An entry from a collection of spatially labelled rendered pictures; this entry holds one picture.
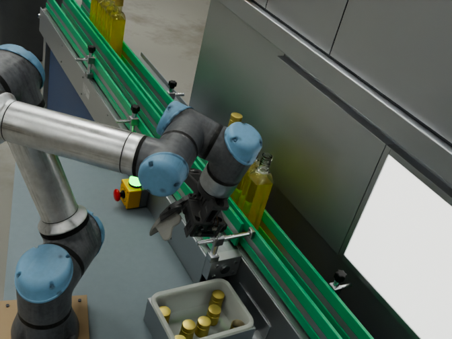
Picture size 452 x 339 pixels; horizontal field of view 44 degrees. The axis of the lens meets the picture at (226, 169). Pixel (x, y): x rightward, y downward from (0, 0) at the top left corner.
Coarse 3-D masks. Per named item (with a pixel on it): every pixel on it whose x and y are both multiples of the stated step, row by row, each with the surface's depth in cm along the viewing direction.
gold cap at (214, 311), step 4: (208, 308) 144; (212, 308) 144; (216, 308) 144; (220, 308) 145; (208, 312) 144; (212, 312) 143; (216, 312) 143; (220, 312) 143; (208, 316) 144; (212, 316) 143; (216, 316) 143; (212, 320) 144; (216, 320) 144; (212, 324) 144; (216, 324) 145
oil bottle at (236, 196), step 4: (252, 164) 153; (256, 164) 154; (252, 168) 153; (248, 172) 153; (244, 176) 154; (244, 180) 155; (240, 184) 156; (244, 184) 155; (236, 188) 158; (240, 188) 156; (236, 192) 158; (240, 192) 157; (232, 196) 160; (236, 196) 159; (240, 196) 158; (236, 200) 159
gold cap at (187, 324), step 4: (184, 320) 139; (188, 320) 139; (184, 324) 138; (188, 324) 138; (192, 324) 138; (184, 328) 137; (188, 328) 137; (192, 328) 137; (180, 332) 139; (184, 332) 137; (188, 332) 137; (192, 332) 138; (184, 336) 138; (188, 336) 138; (192, 336) 139
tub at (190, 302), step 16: (176, 288) 143; (192, 288) 145; (208, 288) 148; (224, 288) 149; (160, 304) 142; (176, 304) 145; (192, 304) 148; (208, 304) 151; (224, 304) 150; (240, 304) 144; (160, 320) 134; (176, 320) 144; (192, 320) 145; (224, 320) 147; (208, 336) 133; (224, 336) 135
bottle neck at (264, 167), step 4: (264, 156) 148; (268, 156) 149; (260, 160) 149; (264, 160) 148; (268, 160) 148; (260, 164) 149; (264, 164) 148; (268, 164) 148; (260, 168) 149; (264, 168) 149; (268, 168) 150; (264, 172) 150
